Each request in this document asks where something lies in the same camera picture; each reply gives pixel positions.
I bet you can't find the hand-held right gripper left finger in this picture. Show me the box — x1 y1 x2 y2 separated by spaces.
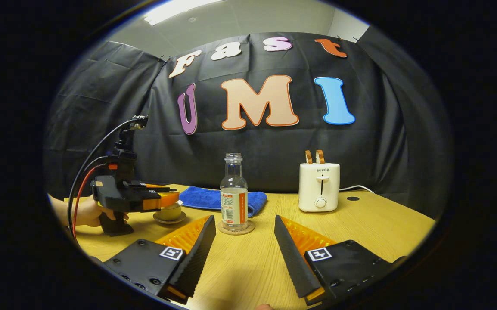
102 215 217 304

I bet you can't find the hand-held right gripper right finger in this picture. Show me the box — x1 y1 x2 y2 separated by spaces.
274 215 406 306

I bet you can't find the round cork coaster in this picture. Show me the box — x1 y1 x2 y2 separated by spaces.
217 220 256 236

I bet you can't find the clear glass water bottle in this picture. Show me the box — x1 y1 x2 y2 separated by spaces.
220 153 249 229

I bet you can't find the beige saucer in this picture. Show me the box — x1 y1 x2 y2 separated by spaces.
153 211 186 225

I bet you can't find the blue towel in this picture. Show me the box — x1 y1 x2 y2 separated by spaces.
179 186 268 217

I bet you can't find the white toaster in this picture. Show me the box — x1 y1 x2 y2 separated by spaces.
298 162 341 213

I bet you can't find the black backdrop cloth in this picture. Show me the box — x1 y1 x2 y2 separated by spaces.
44 31 451 220

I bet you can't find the ceiling light panel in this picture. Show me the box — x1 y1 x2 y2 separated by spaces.
144 0 223 25

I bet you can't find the red gripper cable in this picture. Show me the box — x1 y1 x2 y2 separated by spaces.
73 164 118 237

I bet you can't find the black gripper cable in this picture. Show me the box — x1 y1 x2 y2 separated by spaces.
68 118 146 229

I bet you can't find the white toaster cable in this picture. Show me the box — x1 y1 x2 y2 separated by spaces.
339 185 375 194

